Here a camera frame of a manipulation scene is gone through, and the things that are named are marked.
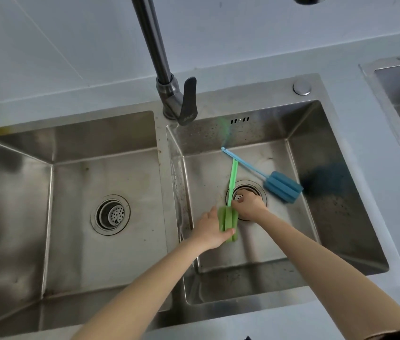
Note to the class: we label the person's left hand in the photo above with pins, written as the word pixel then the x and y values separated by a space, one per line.
pixel 207 231

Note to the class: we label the person's right hand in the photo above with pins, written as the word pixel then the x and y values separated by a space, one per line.
pixel 251 207

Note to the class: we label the person's left thumb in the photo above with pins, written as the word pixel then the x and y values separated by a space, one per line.
pixel 230 233

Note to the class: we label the person's right fingers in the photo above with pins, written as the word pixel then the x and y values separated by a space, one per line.
pixel 240 201

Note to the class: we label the green sponge bottle brush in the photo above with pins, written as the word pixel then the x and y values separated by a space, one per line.
pixel 227 219

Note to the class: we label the person's right forearm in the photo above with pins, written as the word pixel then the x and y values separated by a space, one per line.
pixel 327 276

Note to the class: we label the person's left forearm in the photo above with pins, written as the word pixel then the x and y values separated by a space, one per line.
pixel 139 293

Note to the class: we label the round metal drain strainer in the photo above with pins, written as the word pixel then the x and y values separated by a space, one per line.
pixel 256 192
pixel 110 215

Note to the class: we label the blue sponge bottle brush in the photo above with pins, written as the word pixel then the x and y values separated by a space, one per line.
pixel 285 187

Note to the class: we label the round metal sink hole cap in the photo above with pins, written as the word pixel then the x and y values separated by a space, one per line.
pixel 302 87

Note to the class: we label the stainless steel double sink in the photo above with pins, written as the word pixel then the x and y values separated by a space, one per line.
pixel 79 166

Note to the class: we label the dark grey kitchen faucet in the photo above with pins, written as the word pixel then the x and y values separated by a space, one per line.
pixel 157 56

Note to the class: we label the dark sleeve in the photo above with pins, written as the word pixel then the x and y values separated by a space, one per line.
pixel 398 333

